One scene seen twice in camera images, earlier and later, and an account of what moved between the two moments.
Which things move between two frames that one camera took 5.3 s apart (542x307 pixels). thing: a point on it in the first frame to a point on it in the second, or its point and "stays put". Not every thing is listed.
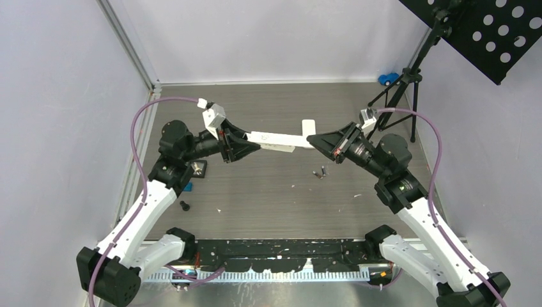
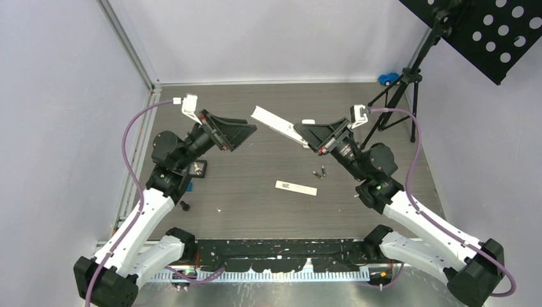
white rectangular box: [277, 147] to [278, 125]
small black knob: [185, 206] stays put
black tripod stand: [401, 102] stays put
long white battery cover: [279, 139] to [301, 188]
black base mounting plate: [287, 255] stays put
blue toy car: [388, 79] stays put
